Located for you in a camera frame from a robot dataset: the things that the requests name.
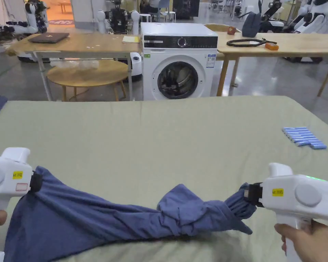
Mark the black and white robot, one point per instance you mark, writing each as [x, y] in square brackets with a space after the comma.
[272, 16]

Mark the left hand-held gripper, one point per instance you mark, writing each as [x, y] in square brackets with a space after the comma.
[8, 174]

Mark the dark blue shirt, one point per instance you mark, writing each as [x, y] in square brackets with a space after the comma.
[98, 215]

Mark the row of blue batteries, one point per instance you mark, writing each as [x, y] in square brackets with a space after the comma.
[303, 137]

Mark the person's right hand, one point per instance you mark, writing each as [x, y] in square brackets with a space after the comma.
[319, 243]

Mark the white robot with black joints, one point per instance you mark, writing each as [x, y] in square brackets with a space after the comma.
[314, 16]

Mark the black humanoid robot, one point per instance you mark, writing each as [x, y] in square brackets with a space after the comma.
[119, 19]

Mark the white washing machine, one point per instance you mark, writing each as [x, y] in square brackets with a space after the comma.
[177, 57]

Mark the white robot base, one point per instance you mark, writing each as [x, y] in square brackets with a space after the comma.
[136, 65]

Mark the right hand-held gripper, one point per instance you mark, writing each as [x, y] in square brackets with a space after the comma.
[303, 193]

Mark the white humanoid robot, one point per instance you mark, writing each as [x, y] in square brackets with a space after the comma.
[32, 16]

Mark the bed with pale green sheet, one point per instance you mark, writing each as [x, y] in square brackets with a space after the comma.
[153, 136]

